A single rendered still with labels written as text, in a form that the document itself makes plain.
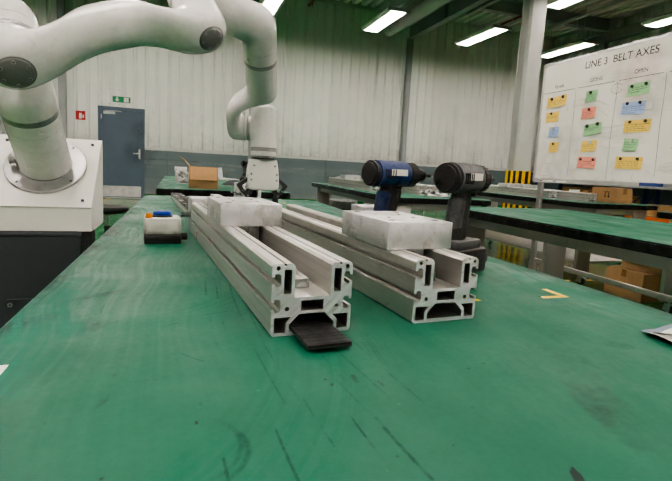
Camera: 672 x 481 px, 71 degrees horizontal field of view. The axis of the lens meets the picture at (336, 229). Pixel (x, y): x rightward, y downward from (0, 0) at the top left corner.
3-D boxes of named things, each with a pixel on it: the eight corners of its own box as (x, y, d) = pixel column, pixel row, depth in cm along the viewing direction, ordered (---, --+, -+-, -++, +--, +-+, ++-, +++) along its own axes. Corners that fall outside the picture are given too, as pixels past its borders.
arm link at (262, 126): (246, 146, 146) (276, 148, 147) (247, 103, 145) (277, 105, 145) (249, 147, 155) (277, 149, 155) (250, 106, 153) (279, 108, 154)
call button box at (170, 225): (143, 238, 115) (143, 213, 114) (185, 238, 119) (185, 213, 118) (144, 244, 108) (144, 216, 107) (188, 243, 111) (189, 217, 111)
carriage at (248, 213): (206, 229, 97) (207, 195, 96) (259, 229, 101) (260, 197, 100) (219, 241, 82) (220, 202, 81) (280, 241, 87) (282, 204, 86)
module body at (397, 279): (260, 233, 134) (261, 203, 133) (294, 233, 138) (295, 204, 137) (411, 323, 62) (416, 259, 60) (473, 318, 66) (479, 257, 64)
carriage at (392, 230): (340, 249, 82) (342, 209, 81) (395, 248, 86) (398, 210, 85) (385, 269, 67) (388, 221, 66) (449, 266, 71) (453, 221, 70)
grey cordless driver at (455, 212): (420, 271, 94) (429, 160, 92) (469, 261, 109) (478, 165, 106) (454, 279, 89) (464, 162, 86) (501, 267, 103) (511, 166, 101)
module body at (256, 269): (191, 233, 127) (191, 202, 126) (228, 233, 131) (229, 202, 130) (269, 337, 54) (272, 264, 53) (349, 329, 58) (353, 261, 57)
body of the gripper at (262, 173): (275, 156, 157) (274, 189, 158) (244, 154, 153) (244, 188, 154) (282, 156, 150) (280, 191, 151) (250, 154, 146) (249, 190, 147)
